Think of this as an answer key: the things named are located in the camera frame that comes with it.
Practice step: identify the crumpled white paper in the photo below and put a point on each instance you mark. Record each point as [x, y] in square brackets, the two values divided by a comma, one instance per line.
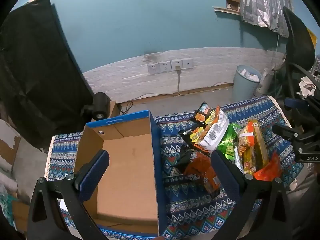
[307, 85]

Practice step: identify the white plastic bottle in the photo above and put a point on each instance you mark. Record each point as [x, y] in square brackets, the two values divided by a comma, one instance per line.
[266, 78]

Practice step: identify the black cylindrical lamp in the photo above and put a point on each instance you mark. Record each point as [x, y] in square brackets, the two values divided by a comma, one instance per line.
[100, 105]

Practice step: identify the white wall socket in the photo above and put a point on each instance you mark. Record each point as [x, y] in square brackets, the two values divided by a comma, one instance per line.
[165, 66]
[187, 62]
[153, 68]
[176, 63]

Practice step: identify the green snack packet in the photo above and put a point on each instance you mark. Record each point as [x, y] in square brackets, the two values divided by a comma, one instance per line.
[228, 142]

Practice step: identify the long yellow cracker packet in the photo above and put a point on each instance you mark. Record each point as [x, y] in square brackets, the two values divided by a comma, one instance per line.
[261, 150]

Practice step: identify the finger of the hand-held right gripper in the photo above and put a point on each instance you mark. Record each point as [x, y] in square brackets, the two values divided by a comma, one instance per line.
[292, 103]
[285, 132]

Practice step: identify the black office chair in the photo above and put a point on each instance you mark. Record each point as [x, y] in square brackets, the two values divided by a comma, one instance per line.
[298, 45]

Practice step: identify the red orange snack packet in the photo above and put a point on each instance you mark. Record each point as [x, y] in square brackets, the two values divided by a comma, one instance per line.
[268, 168]

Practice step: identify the silver grey snack packet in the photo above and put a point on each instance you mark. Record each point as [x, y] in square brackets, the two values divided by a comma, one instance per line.
[238, 163]

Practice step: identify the pale blue trash bin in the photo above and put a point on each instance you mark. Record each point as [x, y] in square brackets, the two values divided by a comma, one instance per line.
[243, 85]

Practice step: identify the small brown cardboard box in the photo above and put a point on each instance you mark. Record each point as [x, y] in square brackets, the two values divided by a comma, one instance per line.
[114, 110]

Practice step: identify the orange white-banded cracker packet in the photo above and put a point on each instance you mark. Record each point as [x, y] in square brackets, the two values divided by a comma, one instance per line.
[243, 140]

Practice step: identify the black orange snack packet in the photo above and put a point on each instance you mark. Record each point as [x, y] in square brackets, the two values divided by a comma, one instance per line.
[200, 172]

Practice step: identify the white orange snack packet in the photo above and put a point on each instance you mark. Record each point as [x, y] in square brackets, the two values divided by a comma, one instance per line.
[215, 132]

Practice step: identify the black yellow snack packet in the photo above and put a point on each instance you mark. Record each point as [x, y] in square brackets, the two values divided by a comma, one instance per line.
[192, 133]
[203, 112]

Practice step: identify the silver foil curtain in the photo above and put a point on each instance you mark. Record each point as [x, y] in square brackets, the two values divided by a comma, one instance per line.
[265, 2]

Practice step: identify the wooden window ledge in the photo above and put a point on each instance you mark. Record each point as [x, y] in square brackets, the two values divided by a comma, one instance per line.
[226, 9]

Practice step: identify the patterned blue tablecloth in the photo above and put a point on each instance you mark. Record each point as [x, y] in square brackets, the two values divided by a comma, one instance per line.
[190, 215]

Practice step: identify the grey peeling board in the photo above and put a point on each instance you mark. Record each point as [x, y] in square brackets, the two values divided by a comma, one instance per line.
[27, 160]

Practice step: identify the blue cardboard box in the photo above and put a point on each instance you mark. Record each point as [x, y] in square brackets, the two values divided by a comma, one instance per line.
[125, 167]

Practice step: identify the black cloth screen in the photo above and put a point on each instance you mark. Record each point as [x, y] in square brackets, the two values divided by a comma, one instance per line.
[37, 67]

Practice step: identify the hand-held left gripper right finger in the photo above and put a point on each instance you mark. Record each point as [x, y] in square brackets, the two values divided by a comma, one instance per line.
[225, 172]

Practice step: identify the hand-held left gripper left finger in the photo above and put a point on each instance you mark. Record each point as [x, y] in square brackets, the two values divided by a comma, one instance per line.
[96, 175]

